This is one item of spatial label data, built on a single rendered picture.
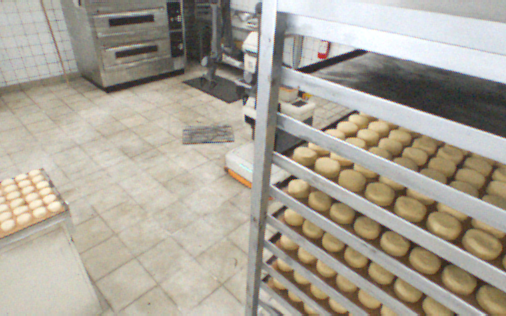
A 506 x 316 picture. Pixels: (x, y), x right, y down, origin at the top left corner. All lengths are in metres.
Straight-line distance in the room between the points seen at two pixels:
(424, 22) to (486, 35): 0.06
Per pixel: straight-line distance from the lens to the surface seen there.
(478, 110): 0.61
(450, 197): 0.51
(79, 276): 1.88
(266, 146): 0.62
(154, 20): 5.29
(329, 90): 0.52
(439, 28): 0.42
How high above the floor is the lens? 1.86
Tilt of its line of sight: 34 degrees down
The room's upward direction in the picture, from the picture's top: 3 degrees clockwise
